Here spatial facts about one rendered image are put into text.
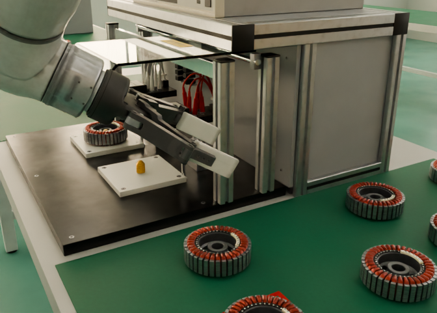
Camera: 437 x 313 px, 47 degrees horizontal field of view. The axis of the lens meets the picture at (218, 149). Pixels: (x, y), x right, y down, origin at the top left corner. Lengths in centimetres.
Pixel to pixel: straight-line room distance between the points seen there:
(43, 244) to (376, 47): 77
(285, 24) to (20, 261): 174
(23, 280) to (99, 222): 131
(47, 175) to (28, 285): 107
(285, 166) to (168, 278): 38
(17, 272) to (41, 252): 137
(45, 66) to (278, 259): 48
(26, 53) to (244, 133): 65
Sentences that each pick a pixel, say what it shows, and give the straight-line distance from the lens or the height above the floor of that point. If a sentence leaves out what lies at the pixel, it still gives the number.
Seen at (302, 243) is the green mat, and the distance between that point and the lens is 91.
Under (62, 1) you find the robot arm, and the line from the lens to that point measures 60.
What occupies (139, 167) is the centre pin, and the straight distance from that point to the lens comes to 110.
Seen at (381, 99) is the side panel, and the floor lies 93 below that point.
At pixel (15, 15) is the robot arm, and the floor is 116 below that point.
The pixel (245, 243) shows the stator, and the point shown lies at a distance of 83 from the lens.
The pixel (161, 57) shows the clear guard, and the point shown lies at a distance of 87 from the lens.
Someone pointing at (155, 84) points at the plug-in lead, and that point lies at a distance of 135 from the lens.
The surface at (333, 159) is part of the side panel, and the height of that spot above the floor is 81.
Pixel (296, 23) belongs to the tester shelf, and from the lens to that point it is 95.
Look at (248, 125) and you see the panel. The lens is 115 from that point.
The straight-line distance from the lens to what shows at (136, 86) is 129.
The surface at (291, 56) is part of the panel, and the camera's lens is 99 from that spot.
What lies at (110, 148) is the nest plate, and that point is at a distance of 126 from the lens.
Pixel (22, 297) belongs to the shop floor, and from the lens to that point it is 214.
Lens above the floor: 122
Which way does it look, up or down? 21 degrees down
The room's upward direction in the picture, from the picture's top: straight up
